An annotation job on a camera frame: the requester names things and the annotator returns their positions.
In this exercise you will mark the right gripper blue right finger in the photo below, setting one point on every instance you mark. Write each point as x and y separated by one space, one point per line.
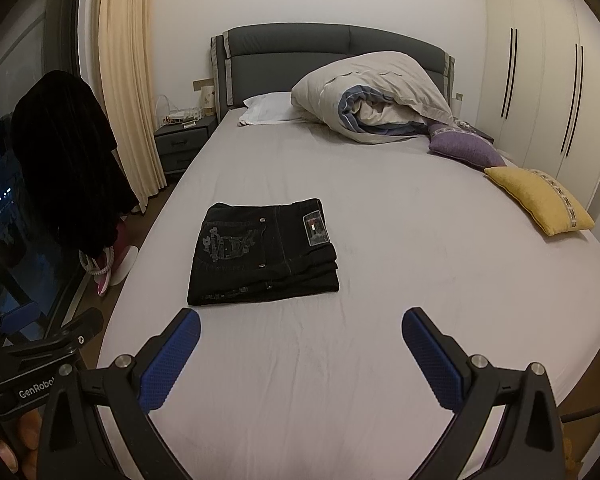
439 357

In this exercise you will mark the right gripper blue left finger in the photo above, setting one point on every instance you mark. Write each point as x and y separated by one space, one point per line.
163 357

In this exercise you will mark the black denim pants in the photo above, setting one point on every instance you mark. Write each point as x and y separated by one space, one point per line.
262 253

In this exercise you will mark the left hand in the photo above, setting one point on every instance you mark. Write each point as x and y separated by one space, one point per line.
19 450

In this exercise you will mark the pink white slippers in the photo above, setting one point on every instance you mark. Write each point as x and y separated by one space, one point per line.
114 264

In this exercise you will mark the white bed with sheet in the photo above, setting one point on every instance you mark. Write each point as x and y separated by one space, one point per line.
323 387

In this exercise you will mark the black hanging clothes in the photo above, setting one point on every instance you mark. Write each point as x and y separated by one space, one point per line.
72 188

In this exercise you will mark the yellow cushion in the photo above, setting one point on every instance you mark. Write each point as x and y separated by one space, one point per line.
553 208

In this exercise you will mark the grey nightstand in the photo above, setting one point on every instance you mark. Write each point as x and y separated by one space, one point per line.
178 145

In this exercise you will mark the purple cushion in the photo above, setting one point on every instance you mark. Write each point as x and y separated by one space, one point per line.
463 146

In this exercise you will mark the items on nightstand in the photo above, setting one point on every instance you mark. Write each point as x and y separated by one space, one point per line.
168 114

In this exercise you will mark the rolled white duvet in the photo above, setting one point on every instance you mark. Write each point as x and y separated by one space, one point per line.
373 98

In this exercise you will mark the white pillow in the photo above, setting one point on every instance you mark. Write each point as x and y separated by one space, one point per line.
272 108

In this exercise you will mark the white wardrobe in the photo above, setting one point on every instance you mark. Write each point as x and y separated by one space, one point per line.
540 94

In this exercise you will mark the grey padded headboard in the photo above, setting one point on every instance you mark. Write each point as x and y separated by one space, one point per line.
262 58

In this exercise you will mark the beige curtain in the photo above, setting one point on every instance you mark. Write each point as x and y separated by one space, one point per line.
125 65

